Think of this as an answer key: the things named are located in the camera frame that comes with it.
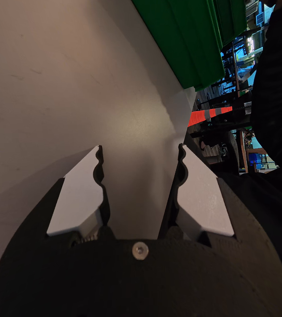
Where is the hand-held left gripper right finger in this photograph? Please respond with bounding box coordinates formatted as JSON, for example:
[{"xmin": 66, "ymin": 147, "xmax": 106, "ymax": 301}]
[{"xmin": 174, "ymin": 144, "xmax": 235, "ymax": 242}]

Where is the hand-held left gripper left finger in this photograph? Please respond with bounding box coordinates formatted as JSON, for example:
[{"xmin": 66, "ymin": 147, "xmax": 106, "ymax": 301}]
[{"xmin": 47, "ymin": 145, "xmax": 111, "ymax": 239}]

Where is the stack of nested green bins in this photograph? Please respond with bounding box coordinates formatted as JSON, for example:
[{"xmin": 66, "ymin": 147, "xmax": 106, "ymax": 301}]
[{"xmin": 131, "ymin": 0, "xmax": 247, "ymax": 92}]

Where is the person's right forearm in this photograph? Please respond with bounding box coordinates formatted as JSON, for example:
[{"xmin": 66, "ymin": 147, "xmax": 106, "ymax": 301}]
[{"xmin": 251, "ymin": 2, "xmax": 282, "ymax": 169}]

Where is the orange traffic cone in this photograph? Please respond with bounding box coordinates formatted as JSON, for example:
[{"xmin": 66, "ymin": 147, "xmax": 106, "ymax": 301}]
[{"xmin": 188, "ymin": 106, "xmax": 233, "ymax": 128}]

